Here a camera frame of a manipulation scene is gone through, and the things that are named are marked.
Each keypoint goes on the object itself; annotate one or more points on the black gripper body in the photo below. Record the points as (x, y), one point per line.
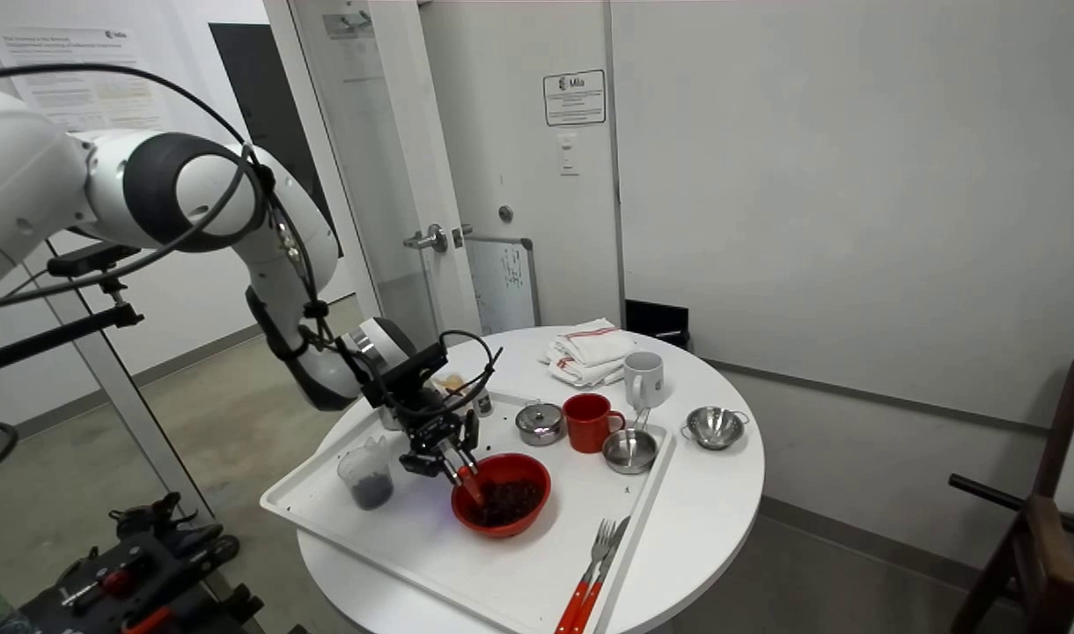
(409, 392)

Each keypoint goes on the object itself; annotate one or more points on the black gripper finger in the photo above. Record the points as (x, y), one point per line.
(454, 463)

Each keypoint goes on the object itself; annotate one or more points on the red plastic bowl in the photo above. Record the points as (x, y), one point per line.
(510, 494)

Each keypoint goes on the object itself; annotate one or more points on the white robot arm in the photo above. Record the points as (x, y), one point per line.
(74, 201)

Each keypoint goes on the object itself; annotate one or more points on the small steel bowl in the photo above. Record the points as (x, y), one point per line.
(713, 426)

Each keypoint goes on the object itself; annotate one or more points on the white plastic tray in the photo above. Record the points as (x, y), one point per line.
(503, 584)

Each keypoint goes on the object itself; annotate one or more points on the red mug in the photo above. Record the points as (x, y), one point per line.
(588, 420)

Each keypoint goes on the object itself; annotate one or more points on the white red striped cloth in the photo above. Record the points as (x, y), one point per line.
(588, 353)

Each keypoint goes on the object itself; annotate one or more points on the steel dish under mug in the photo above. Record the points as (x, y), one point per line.
(630, 452)

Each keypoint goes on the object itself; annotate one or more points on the white round table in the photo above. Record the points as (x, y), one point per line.
(696, 525)

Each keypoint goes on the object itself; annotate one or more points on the white grey mug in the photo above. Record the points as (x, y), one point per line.
(641, 379)

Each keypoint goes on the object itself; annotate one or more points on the black tool pile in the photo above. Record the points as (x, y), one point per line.
(152, 580)

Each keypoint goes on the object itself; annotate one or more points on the white door sign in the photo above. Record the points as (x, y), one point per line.
(575, 99)

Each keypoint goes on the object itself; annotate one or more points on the wooden chair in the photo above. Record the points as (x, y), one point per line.
(1037, 549)

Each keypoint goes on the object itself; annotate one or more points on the door lever handle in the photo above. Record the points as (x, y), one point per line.
(429, 238)

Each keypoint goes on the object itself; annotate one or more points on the red handled fork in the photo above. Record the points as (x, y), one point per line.
(582, 594)

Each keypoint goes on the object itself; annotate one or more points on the black box by wall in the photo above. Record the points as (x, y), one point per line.
(658, 321)

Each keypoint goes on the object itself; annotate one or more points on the black camera stand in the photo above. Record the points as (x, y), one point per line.
(56, 358)

